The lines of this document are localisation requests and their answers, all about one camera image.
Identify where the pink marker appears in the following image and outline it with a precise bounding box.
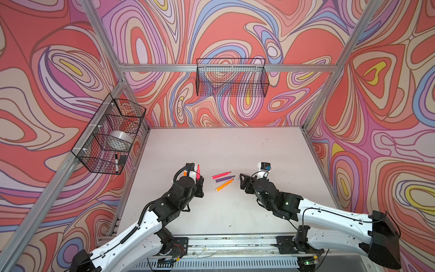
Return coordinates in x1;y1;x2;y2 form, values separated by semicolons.
196;164;201;180
211;171;231;180

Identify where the orange thin marker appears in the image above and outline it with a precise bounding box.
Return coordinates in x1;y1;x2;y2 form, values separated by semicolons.
215;179;234;192

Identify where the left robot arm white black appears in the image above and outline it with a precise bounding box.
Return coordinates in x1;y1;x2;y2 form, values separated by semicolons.
68;163;204;272

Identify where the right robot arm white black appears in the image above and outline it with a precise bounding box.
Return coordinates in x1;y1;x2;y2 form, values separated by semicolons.
240;171;402;270

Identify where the purple marker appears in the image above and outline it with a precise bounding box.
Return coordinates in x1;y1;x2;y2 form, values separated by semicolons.
215;176;234;182

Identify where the white tape roll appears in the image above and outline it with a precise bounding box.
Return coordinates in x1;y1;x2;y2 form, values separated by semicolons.
109;130;134;144

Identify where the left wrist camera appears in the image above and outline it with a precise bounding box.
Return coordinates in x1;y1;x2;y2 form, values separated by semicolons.
185;164;197;181

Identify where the aluminium front rail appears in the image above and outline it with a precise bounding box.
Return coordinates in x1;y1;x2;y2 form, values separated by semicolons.
94;232;375;259

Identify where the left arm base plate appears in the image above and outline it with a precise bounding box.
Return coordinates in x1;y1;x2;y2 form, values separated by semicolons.
141;227;189;257

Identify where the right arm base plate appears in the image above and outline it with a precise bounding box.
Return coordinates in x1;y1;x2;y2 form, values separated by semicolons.
276;225;325;255

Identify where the black wire basket left wall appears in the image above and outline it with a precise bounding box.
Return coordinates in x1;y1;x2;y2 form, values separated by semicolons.
71;94;146;175

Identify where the black wire basket wall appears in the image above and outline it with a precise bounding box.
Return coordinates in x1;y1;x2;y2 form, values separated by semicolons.
71;94;146;175
196;57;270;98

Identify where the black wire basket back wall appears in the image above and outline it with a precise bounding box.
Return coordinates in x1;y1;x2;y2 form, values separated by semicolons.
196;57;270;98

